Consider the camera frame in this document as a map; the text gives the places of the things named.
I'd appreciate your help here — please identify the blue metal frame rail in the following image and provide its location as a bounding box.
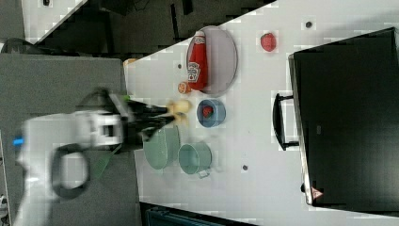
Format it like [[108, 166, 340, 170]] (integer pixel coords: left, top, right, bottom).
[[146, 208, 223, 226]]

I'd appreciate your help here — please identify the black and silver toaster oven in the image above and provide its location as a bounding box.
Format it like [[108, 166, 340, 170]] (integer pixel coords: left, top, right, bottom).
[[272, 27, 399, 217]]

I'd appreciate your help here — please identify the orange slice toy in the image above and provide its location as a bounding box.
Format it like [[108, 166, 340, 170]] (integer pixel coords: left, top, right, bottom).
[[178, 82, 191, 94]]

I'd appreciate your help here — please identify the green measuring cup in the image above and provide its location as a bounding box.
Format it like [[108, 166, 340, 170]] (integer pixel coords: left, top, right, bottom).
[[178, 141, 212, 179]]

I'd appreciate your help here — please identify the green perforated colander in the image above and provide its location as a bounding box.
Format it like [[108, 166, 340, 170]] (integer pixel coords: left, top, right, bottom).
[[143, 126, 181, 170]]

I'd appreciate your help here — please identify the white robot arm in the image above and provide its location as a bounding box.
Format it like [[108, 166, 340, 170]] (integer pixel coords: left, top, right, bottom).
[[13, 88, 175, 226]]

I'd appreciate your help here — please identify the red plush strawberry in bowl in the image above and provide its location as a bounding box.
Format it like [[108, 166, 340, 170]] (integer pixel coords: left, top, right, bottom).
[[202, 105, 214, 118]]

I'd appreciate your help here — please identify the red plush strawberry on table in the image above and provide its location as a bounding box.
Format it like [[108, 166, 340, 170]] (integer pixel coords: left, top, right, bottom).
[[261, 33, 277, 52]]

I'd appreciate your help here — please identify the red ketchup bottle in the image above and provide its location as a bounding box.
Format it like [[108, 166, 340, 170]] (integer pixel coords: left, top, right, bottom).
[[187, 31, 208, 90]]

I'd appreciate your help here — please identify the yellow plush peeled banana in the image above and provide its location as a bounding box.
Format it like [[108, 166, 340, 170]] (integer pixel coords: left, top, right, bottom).
[[167, 100, 192, 126]]

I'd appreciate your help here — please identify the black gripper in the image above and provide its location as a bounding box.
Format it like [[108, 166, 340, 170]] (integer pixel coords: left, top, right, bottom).
[[109, 92, 175, 151]]

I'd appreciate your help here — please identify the blue bowl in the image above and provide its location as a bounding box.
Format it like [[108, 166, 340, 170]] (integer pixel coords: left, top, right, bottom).
[[197, 99, 226, 128]]

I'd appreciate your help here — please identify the grey round plate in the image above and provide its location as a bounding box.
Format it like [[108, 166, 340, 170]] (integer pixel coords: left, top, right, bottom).
[[186, 26, 238, 96]]

